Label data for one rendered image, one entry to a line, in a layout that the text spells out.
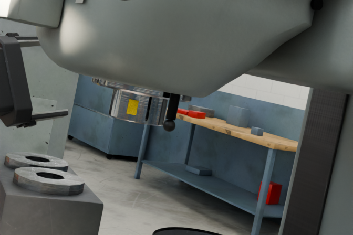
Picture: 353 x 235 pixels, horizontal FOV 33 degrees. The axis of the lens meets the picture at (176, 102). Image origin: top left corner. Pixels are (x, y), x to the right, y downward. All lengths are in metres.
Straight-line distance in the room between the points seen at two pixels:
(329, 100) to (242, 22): 0.41
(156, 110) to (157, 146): 7.56
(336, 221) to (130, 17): 0.49
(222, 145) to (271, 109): 0.87
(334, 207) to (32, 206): 0.39
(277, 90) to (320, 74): 5.90
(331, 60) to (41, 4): 0.23
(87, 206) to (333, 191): 0.32
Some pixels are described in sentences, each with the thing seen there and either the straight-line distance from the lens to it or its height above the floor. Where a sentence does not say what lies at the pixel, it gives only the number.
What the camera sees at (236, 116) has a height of 0.98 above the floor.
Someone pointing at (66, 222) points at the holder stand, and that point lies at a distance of 0.73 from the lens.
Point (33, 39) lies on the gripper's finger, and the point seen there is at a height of 1.33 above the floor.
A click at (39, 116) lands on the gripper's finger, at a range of 0.81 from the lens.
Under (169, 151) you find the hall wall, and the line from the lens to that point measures 7.77.
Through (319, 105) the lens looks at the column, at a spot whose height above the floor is 1.32.
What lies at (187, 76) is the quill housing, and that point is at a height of 1.32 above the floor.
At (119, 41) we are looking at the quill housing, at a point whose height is 1.34.
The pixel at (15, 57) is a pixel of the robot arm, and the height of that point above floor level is 1.30.
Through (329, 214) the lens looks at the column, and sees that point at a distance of 0.82.
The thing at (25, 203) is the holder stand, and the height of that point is 1.14.
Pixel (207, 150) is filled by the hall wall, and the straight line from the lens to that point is 7.15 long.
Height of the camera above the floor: 1.33
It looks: 3 degrees down
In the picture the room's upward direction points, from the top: 11 degrees clockwise
